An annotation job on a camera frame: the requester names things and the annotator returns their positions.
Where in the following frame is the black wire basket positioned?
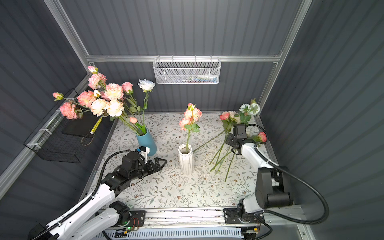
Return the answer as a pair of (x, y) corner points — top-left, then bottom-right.
(24, 94), (113, 164)

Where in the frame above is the left black cable conduit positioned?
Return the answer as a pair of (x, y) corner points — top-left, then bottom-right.
(29, 149), (133, 240)

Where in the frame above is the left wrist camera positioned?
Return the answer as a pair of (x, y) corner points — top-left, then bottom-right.
(136, 146), (150, 164)

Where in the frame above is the black cable conduit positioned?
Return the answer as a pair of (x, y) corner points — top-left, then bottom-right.
(29, 149), (133, 240)
(244, 123), (330, 225)

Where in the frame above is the blue ceramic vase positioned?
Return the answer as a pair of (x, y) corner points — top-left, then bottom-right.
(136, 129), (157, 156)

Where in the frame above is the yellow marker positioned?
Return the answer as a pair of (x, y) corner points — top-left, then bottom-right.
(90, 117), (103, 135)

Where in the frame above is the pink multi-bloom rose stem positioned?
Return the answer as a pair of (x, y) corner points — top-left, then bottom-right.
(88, 66), (107, 90)

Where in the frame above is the white rose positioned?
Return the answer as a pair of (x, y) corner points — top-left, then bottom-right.
(138, 79), (156, 135)

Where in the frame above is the pink peony stem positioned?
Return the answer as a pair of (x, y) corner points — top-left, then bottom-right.
(102, 84), (124, 101)

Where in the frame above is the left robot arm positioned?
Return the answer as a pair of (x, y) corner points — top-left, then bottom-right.
(28, 149), (168, 240)

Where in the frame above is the pink spray rose stem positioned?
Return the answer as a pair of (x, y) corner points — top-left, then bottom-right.
(52, 91), (97, 120)

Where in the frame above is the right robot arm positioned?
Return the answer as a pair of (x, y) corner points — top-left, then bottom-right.
(226, 124), (294, 215)

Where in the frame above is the pile of artificial flowers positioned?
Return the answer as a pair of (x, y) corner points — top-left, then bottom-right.
(194, 111), (251, 172)

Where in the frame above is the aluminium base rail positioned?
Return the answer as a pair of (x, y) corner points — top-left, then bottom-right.
(62, 205), (304, 232)

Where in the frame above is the coral spray rose stem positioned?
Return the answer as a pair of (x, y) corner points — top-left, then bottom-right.
(179, 103), (203, 154)

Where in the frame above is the white green flower stem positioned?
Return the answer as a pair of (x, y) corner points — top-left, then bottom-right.
(239, 99), (261, 124)

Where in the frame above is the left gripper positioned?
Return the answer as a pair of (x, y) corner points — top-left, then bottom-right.
(129, 157), (167, 182)

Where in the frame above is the floral table mat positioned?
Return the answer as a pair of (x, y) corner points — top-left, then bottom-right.
(81, 112), (287, 210)

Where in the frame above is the white ribbed vase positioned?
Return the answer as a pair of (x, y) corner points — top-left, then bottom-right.
(178, 144), (195, 175)

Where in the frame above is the white wire basket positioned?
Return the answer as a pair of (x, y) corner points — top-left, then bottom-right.
(153, 59), (222, 85)

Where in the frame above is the single pink rose stem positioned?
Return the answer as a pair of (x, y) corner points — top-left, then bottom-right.
(122, 82), (146, 136)

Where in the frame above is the cream double peony stem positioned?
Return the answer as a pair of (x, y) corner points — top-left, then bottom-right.
(90, 99), (147, 136)

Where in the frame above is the right black cable conduit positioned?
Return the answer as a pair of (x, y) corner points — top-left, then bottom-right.
(244, 123), (330, 225)

